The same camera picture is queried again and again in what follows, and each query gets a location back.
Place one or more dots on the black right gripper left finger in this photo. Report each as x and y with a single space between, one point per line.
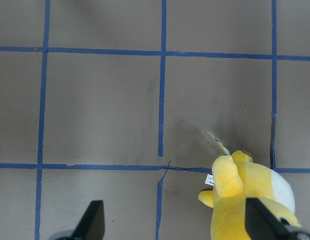
92 224

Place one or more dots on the yellow plush toy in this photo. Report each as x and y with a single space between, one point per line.
234 178

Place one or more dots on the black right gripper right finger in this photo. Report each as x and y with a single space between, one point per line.
261 224

